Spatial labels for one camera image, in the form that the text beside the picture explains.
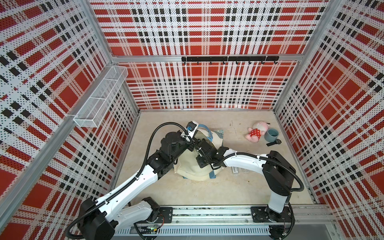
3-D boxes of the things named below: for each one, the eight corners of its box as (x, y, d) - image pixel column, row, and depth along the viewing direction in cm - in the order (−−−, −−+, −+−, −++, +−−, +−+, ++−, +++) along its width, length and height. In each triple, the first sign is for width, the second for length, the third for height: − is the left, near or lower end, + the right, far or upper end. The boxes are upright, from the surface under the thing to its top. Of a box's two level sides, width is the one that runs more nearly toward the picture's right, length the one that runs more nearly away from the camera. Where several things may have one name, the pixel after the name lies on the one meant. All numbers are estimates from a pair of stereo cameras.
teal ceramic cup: (265, 142, 104) (269, 137, 99) (262, 134, 109) (266, 128, 103) (276, 142, 104) (280, 137, 99) (273, 133, 109) (276, 128, 103)
